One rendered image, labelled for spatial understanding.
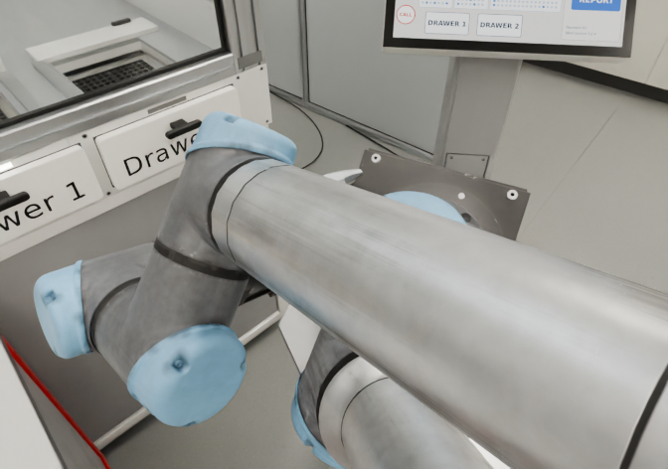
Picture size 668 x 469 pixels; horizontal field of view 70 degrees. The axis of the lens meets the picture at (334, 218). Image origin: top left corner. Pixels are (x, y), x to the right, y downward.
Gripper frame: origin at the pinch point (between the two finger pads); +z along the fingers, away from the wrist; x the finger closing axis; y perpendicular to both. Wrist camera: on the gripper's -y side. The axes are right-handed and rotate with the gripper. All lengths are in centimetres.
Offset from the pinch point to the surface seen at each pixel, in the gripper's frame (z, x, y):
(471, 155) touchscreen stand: 77, -20, -12
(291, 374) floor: 37, -95, 4
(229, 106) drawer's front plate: 12.9, -19.6, -39.0
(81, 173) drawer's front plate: -16.5, -28.3, -35.5
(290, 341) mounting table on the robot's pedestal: -3.6, -21.1, 9.2
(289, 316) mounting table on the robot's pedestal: -0.9, -21.7, 5.5
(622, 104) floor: 275, -31, -21
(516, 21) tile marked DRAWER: 62, 16, -20
